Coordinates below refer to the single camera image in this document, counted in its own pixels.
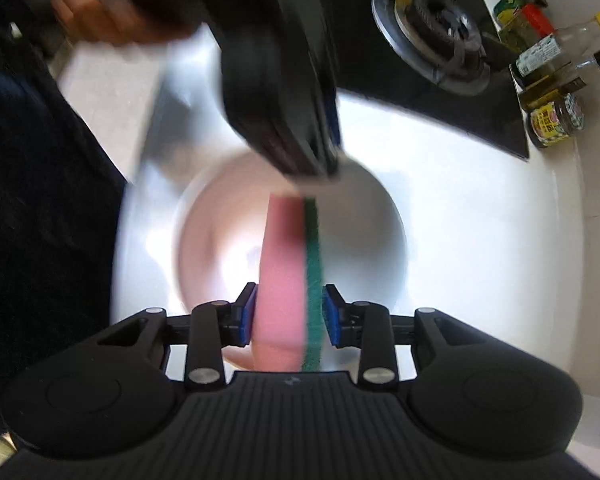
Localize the yellow cap clear bottle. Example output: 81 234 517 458
511 12 600 88

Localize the metal gas burner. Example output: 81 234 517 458
371 0 493 97

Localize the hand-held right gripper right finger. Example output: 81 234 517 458
322 284 484 392

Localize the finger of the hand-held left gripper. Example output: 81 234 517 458
322 72 343 181
252 0 332 178

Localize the white bowl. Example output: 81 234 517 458
172 152 411 370

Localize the red cap green bottle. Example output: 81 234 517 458
497 4 554 56

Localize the dark jar with yellow label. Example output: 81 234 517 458
527 94 586 149

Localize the black glass gas stove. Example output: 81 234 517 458
200 0 531 162

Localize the pink and green sponge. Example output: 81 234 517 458
252 195 326 373

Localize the person's left hand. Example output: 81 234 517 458
52 0 196 47

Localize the black cap oil bottle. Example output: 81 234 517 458
519 49 600 111

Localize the person's dark clothing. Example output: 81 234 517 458
0 0 131 441

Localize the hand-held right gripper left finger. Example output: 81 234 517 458
97 284 259 394

